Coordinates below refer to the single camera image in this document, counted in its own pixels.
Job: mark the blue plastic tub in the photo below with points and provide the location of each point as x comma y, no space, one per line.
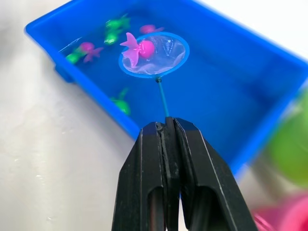
216,96

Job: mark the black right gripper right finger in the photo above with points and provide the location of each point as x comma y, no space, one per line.
207,173

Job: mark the green plastic bucket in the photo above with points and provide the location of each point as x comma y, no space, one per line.
292,142

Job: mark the pink toy fish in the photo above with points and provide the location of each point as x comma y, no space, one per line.
142,49
149,29
89,51

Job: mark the green toy fish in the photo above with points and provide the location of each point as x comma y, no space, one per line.
73,56
115,27
122,103

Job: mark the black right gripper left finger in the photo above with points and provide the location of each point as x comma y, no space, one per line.
134,173

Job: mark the pink plastic bucket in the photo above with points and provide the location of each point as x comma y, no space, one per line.
286,215

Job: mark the small blue fishing net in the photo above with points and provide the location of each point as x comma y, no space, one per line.
168,51

